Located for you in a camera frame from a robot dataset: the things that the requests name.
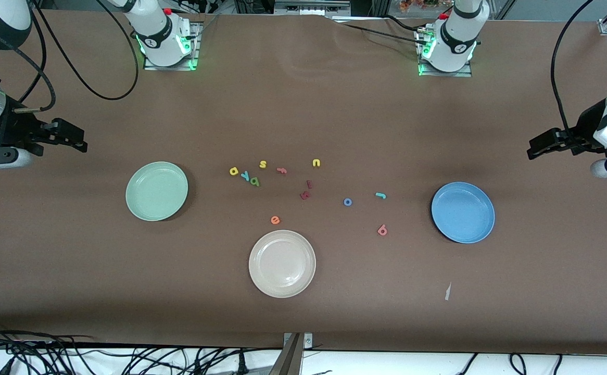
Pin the salmon foam letter b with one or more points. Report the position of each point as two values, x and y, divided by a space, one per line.
382 230

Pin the dark metal frame beam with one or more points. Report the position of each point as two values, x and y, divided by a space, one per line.
288 362

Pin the white paper scrap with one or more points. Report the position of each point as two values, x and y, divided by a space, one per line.
447 292

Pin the orange artificial flowers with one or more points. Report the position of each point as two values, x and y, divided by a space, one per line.
418 4

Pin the brown table cover sheet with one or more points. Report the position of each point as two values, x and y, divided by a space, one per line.
334 104

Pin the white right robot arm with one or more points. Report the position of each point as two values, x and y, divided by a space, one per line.
157 31

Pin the green foam letter b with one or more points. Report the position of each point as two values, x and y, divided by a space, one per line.
254 182

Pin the dark red foam letter k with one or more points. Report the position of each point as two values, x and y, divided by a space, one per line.
305 195

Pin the silver corner bracket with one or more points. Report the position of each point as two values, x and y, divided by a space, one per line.
307 341

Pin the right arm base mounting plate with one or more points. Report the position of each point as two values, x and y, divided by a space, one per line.
194 57

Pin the orange foam letter e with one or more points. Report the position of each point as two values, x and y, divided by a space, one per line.
275 220

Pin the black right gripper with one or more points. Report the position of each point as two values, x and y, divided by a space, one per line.
13 130

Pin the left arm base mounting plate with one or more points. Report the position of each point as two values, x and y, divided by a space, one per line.
465 74

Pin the grey metal box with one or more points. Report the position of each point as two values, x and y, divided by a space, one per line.
308 7

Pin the blue plate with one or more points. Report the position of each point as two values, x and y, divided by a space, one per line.
463 212

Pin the green plate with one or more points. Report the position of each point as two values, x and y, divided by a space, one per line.
156 191

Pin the beige plate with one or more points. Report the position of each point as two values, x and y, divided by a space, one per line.
282 264

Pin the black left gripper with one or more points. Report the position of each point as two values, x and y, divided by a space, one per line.
586 128

